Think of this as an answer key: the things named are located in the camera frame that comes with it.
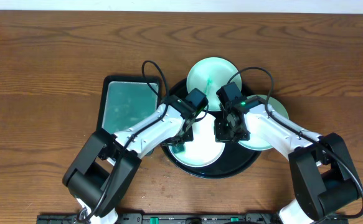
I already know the green yellow sponge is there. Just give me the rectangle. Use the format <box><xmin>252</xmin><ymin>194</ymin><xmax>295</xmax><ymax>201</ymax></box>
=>
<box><xmin>171</xmin><ymin>143</ymin><xmax>186</xmax><ymax>154</ymax></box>

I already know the white plate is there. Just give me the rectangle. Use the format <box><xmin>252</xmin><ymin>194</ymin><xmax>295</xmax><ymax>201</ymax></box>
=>
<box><xmin>169</xmin><ymin>112</ymin><xmax>225</xmax><ymax>167</ymax></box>

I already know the mint plate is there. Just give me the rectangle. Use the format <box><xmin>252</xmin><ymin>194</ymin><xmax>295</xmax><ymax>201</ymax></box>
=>
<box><xmin>238</xmin><ymin>97</ymin><xmax>289</xmax><ymax>151</ymax></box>
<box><xmin>186</xmin><ymin>57</ymin><xmax>238</xmax><ymax>111</ymax></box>

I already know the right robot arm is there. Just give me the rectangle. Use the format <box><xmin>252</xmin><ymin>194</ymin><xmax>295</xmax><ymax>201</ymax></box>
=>
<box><xmin>215</xmin><ymin>96</ymin><xmax>363</xmax><ymax>223</ymax></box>

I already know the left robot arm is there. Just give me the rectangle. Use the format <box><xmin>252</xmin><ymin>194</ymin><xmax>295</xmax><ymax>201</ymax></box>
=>
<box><xmin>62</xmin><ymin>96</ymin><xmax>207</xmax><ymax>223</ymax></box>

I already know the black round tray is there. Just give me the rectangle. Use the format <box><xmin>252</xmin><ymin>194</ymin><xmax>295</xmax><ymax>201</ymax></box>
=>
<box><xmin>161</xmin><ymin>78</ymin><xmax>261</xmax><ymax>179</ymax></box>

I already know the black rectangular water tray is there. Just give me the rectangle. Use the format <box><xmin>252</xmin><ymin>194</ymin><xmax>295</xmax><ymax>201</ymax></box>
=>
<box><xmin>97</xmin><ymin>75</ymin><xmax>161</xmax><ymax>134</ymax></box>

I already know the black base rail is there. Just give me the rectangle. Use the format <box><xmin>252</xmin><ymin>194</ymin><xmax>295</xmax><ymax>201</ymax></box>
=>
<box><xmin>36</xmin><ymin>213</ymin><xmax>281</xmax><ymax>224</ymax></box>

